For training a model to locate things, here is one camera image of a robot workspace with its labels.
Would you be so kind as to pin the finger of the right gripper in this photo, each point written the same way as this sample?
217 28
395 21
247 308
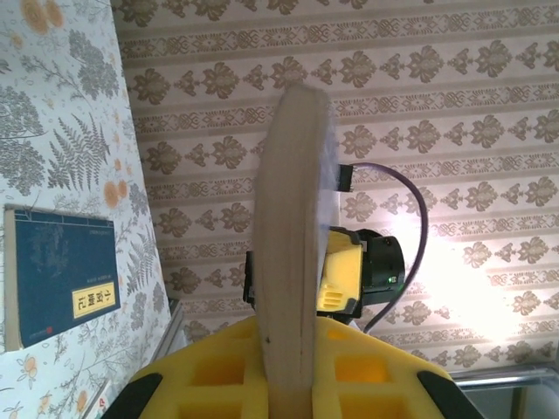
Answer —
338 270
250 277

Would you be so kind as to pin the blue book with yellow label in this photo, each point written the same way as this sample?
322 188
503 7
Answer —
61 270

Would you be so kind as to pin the aluminium table side rail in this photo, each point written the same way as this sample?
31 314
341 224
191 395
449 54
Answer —
168 340

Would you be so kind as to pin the aluminium frame post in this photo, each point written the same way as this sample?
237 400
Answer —
502 377

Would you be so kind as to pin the dark blue paperback book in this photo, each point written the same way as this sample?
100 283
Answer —
288 218

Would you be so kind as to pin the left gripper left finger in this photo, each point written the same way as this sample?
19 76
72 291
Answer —
209 384

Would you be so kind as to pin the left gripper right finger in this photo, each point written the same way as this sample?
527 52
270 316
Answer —
371 384

